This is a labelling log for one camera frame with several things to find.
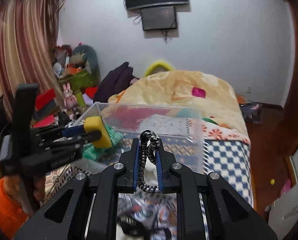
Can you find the small black wall monitor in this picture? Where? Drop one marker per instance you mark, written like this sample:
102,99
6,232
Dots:
159,18

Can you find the grey green plush toy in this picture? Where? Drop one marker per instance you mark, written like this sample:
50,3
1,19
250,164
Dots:
85,54

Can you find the clear plastic box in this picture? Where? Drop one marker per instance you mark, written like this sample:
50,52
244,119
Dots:
179,128

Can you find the dark purple clothing pile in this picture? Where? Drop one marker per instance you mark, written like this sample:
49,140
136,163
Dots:
115,82

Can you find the pink rabbit toy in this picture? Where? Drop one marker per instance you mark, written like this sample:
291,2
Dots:
70,102

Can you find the striped pink curtain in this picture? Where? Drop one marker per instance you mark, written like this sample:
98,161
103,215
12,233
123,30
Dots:
28,36

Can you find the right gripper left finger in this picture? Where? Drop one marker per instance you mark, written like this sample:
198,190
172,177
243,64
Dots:
128,181

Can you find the hand in orange sleeve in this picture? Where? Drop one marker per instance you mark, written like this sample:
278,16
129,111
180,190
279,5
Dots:
14,188

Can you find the yellow green sponge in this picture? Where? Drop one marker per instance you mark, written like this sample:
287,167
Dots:
96,126

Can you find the patterned patchwork tablecloth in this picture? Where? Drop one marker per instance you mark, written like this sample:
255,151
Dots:
145,216

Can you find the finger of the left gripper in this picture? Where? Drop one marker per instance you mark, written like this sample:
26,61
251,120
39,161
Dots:
71,131
84,138

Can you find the peach fleece blanket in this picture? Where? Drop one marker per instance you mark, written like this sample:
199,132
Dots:
212,96

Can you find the yellow plush hoop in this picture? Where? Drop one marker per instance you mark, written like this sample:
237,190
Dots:
157,67

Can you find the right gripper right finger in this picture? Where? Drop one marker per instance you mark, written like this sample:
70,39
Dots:
167,182

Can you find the green cardboard box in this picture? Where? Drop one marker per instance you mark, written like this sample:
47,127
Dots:
79,80

